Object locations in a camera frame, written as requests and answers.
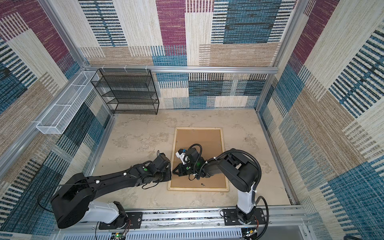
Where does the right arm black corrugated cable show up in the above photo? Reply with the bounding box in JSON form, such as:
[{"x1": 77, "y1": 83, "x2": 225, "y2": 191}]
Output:
[{"x1": 221, "y1": 149, "x2": 270, "y2": 240}]

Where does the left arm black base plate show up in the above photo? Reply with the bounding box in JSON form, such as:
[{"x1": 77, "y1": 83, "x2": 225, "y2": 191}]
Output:
[{"x1": 98, "y1": 212, "x2": 143, "y2": 230}]

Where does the aluminium mounting rail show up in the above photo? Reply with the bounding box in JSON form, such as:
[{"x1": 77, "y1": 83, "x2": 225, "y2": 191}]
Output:
[{"x1": 50, "y1": 206, "x2": 316, "y2": 240}]

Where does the black wire mesh shelf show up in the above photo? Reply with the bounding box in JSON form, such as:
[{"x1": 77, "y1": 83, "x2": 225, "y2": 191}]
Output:
[{"x1": 91, "y1": 69, "x2": 160, "y2": 115}]

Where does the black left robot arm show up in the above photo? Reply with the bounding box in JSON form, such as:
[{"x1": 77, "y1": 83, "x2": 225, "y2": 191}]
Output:
[{"x1": 50, "y1": 153, "x2": 171, "y2": 229}]

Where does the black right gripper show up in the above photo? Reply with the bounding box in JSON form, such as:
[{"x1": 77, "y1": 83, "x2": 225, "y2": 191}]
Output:
[{"x1": 172, "y1": 162, "x2": 198, "y2": 177}]

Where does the brown cardboard backing board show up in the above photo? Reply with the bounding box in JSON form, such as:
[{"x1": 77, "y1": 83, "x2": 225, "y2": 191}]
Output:
[{"x1": 170, "y1": 129, "x2": 227, "y2": 189}]

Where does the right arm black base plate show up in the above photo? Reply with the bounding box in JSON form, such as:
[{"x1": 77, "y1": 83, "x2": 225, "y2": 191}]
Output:
[{"x1": 221, "y1": 208, "x2": 267, "y2": 226}]

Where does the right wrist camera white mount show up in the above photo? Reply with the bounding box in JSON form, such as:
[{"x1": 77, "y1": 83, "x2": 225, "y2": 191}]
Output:
[{"x1": 176, "y1": 149, "x2": 189, "y2": 165}]

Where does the white wire mesh basket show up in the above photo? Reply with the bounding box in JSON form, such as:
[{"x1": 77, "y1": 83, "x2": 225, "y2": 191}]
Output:
[{"x1": 36, "y1": 71, "x2": 96, "y2": 135}]

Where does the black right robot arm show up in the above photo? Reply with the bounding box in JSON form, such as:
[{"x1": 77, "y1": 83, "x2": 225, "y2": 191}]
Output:
[{"x1": 172, "y1": 144, "x2": 262, "y2": 225}]

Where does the light wooden picture frame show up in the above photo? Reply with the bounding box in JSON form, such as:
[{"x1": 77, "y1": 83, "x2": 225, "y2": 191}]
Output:
[{"x1": 167, "y1": 126, "x2": 230, "y2": 193}]

